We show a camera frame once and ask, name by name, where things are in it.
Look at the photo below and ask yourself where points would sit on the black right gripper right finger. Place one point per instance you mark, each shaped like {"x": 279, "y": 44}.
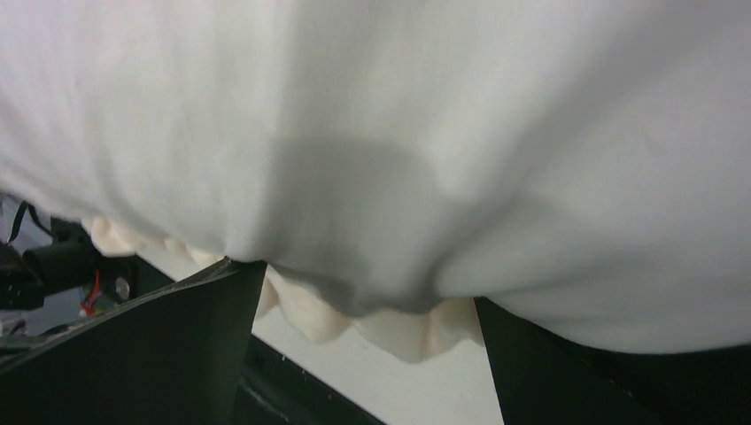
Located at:
{"x": 542, "y": 378}

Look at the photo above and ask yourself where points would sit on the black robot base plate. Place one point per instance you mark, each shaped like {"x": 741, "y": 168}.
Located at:
{"x": 273, "y": 389}

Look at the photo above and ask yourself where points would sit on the white pillow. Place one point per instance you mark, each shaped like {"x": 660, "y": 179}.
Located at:
{"x": 583, "y": 164}

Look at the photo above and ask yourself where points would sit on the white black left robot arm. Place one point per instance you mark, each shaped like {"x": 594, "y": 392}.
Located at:
{"x": 52, "y": 274}

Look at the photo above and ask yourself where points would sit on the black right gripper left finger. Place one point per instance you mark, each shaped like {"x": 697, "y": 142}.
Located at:
{"x": 173, "y": 356}

